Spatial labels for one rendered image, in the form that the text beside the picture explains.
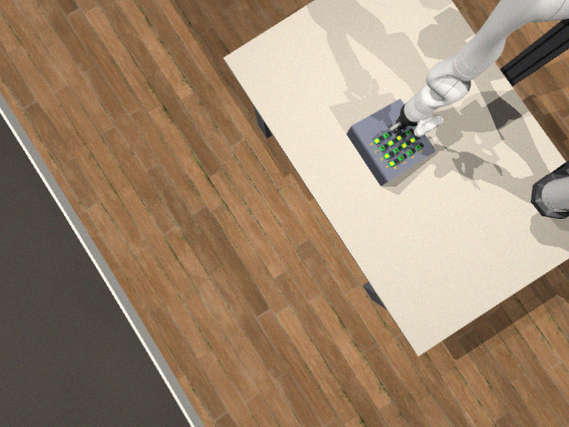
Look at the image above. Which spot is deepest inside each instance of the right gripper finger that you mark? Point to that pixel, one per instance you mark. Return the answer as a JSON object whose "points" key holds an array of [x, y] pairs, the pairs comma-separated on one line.
{"points": [[393, 126]]}

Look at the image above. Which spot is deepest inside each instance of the grey switch panel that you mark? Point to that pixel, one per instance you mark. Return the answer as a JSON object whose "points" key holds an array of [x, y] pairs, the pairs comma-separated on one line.
{"points": [[378, 154]]}

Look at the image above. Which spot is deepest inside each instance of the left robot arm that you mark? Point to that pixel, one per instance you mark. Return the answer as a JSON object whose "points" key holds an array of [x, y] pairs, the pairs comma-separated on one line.
{"points": [[555, 195]]}

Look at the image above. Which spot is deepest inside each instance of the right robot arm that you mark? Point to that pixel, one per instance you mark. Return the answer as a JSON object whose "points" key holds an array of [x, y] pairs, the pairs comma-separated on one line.
{"points": [[450, 78]]}

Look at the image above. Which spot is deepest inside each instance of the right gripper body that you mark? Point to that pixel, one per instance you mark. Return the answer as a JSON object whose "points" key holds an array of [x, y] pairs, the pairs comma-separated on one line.
{"points": [[404, 120]]}

